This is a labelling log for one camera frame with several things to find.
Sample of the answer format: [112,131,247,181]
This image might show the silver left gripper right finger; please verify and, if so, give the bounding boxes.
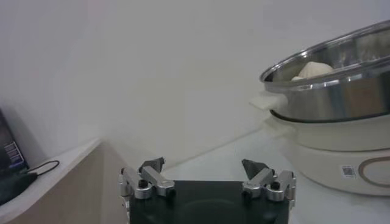
[241,158,297,202]

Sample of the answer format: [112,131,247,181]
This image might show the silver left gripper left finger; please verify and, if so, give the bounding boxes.
[118,156,177,200]

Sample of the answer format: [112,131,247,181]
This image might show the white side table with pouch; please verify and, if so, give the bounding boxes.
[0,137,132,224]

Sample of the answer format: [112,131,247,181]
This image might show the white steamed baozi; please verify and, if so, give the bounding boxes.
[291,61,335,82]

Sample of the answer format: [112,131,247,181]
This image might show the thin black looped cable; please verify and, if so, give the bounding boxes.
[27,160,60,177]

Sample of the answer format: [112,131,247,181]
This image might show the cream electric cooker base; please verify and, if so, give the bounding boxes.
[264,112,390,197]

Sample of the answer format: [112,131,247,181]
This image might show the stainless steel steamer basket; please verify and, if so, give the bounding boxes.
[249,19,390,123]

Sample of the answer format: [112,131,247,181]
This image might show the dark screen device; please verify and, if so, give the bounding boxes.
[0,108,30,176]

